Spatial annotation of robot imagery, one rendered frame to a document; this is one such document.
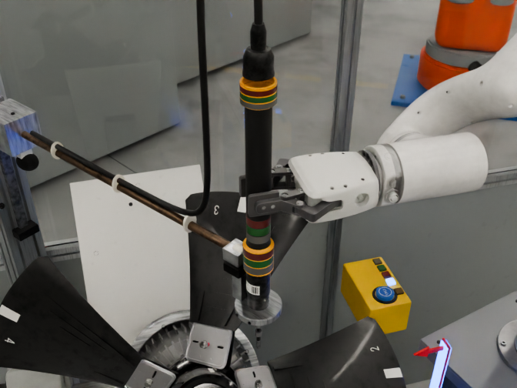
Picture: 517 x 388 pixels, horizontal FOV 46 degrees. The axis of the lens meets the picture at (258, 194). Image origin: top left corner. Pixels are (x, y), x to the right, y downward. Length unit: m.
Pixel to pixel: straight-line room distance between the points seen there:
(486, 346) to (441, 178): 0.72
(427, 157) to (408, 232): 1.16
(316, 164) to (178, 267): 0.51
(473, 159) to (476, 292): 1.51
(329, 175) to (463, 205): 1.27
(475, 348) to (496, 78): 0.77
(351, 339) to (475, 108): 0.47
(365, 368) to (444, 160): 0.44
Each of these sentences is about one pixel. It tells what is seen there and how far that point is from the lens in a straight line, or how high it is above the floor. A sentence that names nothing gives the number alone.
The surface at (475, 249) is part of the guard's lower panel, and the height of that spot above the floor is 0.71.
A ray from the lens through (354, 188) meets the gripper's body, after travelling 0.78.
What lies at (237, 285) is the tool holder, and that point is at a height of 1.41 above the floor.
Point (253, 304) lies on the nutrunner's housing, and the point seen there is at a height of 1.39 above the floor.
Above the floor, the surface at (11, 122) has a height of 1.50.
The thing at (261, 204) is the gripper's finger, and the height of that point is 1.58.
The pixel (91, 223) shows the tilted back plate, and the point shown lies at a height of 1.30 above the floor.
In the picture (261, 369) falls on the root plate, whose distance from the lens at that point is 1.09.
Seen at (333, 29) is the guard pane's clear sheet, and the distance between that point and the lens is 1.55.
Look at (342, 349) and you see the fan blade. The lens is 1.14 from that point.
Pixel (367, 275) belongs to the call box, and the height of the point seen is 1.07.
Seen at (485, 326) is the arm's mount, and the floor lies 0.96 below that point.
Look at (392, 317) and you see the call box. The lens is 1.41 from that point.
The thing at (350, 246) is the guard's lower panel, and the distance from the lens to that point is 1.92.
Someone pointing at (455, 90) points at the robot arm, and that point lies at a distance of 0.93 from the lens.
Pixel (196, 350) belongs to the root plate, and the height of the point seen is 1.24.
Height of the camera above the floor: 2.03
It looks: 35 degrees down
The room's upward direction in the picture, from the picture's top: straight up
